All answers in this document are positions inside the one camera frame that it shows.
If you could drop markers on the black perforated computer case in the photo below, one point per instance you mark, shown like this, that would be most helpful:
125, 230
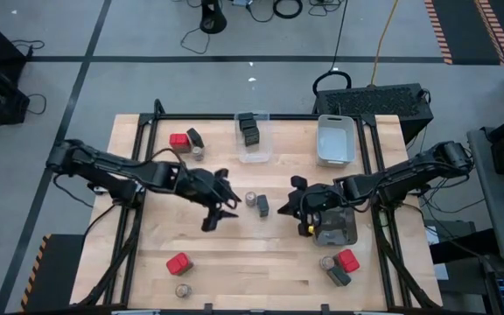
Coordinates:
372, 102

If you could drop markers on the black hazard-striped floor mat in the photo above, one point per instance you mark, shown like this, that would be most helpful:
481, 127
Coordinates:
462, 26
59, 280

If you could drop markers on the black stand base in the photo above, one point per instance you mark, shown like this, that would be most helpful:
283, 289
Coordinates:
212, 17

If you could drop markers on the black aluminium table frame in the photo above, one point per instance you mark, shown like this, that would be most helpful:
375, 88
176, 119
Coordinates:
296, 116

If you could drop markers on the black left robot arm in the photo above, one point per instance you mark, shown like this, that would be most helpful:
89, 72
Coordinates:
103, 168

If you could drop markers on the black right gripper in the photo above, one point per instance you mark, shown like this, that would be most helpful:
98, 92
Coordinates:
317, 200

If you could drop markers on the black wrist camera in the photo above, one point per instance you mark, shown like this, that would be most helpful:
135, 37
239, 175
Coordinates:
221, 174
298, 182

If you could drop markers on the glass spice jar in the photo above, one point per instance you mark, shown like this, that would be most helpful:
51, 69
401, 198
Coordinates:
327, 262
183, 290
250, 199
198, 153

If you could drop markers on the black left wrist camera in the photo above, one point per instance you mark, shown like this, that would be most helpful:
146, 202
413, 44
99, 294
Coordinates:
221, 174

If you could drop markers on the grey desk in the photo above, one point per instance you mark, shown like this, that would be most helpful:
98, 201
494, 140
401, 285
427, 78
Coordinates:
497, 219

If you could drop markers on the clear plastic bin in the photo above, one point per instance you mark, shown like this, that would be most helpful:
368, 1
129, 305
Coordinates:
258, 155

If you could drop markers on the red spice tin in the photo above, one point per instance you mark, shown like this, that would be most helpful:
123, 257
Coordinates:
179, 142
179, 263
347, 261

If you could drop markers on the white plastic bin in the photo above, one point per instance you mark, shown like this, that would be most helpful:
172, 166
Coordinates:
336, 142

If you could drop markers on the dark grey plastic bin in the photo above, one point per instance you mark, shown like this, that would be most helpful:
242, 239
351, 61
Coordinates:
337, 229

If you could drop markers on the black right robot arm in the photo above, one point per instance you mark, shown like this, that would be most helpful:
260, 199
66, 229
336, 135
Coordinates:
409, 172

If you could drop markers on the white power box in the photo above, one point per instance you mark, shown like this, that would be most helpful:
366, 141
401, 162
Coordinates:
99, 189

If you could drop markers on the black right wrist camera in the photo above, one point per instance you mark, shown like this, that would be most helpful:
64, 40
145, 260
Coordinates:
298, 182

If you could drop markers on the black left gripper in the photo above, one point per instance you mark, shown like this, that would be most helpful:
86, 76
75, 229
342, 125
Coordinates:
197, 188

